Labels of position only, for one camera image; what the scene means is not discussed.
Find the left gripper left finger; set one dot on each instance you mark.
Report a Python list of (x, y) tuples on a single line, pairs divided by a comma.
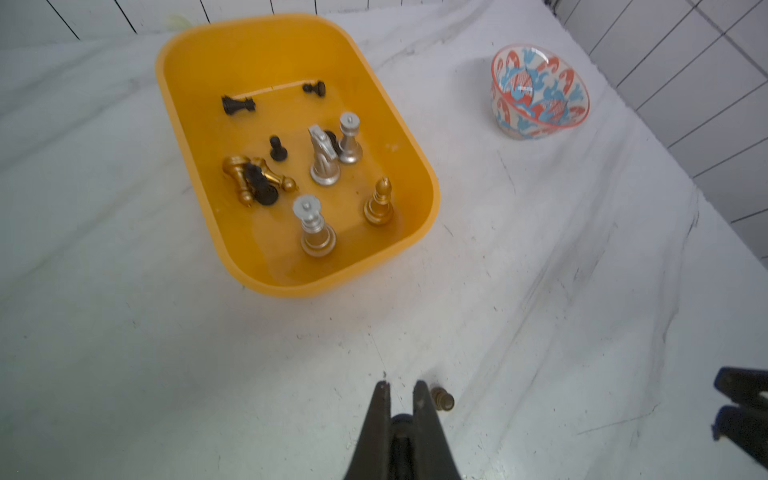
[(371, 457)]

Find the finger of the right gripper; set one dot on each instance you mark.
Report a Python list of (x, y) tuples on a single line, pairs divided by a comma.
[(746, 428), (744, 387)]

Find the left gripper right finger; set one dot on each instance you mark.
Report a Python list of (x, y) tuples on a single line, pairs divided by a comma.
[(431, 453)]

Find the brown pawn chess piece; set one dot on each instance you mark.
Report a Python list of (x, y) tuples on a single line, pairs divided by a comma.
[(442, 399)]

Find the silver gold queen chess piece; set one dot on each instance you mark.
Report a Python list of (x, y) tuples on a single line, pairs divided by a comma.
[(318, 238)]

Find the gold bishop chess piece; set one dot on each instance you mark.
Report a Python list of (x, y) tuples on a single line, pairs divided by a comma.
[(378, 209)]

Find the gold pawn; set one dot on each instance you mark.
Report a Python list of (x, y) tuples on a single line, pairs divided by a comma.
[(235, 168), (284, 183)]

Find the silver knight chess piece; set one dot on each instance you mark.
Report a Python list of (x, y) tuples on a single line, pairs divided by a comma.
[(325, 169)]

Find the yellow plastic storage box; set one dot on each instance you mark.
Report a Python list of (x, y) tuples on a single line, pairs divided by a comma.
[(268, 59)]

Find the red blue patterned bowl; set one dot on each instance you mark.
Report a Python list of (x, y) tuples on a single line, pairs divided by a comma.
[(535, 93)]

